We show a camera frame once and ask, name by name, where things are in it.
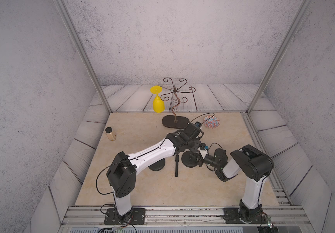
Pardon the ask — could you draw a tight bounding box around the black round stand base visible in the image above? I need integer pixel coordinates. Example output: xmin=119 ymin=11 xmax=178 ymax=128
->
xmin=182 ymin=151 xmax=198 ymax=168

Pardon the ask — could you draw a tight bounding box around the dark oval stand base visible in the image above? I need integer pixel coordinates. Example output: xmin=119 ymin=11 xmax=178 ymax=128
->
xmin=162 ymin=115 xmax=190 ymax=129

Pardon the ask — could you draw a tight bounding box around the spare black microphone pole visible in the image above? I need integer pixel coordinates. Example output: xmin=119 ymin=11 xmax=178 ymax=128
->
xmin=175 ymin=154 xmax=180 ymax=177

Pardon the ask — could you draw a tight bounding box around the red blue patterned bowl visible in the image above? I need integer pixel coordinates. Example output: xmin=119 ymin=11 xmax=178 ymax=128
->
xmin=203 ymin=116 xmax=220 ymax=129

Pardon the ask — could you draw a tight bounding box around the yellow plastic goblet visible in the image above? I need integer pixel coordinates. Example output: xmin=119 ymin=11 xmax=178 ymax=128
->
xmin=150 ymin=85 xmax=165 ymax=113

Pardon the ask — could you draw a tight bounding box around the spice jar black lid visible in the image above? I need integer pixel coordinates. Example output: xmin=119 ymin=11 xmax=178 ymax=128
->
xmin=105 ymin=127 xmax=117 ymax=141

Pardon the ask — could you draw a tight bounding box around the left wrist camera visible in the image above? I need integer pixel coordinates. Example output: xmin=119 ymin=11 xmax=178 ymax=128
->
xmin=195 ymin=121 xmax=202 ymax=130

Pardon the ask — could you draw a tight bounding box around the scrolled wire holder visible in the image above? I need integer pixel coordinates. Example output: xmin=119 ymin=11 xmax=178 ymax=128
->
xmin=160 ymin=77 xmax=196 ymax=116

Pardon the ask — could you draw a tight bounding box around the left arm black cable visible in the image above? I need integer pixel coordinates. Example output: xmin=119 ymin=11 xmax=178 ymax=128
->
xmin=95 ymin=164 xmax=119 ymax=196

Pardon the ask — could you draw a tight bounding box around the aluminium front rail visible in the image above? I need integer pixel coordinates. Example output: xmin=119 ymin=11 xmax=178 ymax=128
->
xmin=59 ymin=205 xmax=314 ymax=233

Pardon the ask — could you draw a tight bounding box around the aluminium right corner post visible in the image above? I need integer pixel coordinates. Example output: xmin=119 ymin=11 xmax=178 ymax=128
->
xmin=246 ymin=0 xmax=312 ymax=115

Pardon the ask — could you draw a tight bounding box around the aluminium corner post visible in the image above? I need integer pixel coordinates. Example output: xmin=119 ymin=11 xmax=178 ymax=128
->
xmin=246 ymin=0 xmax=312 ymax=115
xmin=54 ymin=0 xmax=113 ymax=114

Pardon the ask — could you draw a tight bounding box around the aluminium left corner post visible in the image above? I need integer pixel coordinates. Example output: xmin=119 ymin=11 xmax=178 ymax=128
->
xmin=54 ymin=0 xmax=113 ymax=114

